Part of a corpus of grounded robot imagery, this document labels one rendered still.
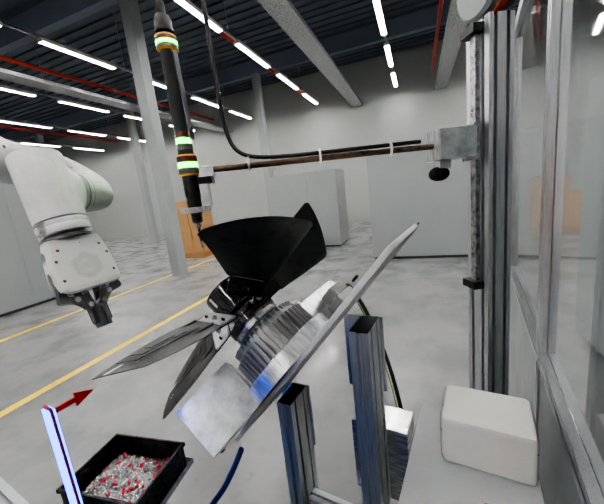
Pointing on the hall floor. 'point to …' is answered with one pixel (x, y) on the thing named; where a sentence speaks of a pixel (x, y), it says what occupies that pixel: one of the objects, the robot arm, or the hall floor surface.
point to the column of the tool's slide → (493, 205)
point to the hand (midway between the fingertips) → (100, 315)
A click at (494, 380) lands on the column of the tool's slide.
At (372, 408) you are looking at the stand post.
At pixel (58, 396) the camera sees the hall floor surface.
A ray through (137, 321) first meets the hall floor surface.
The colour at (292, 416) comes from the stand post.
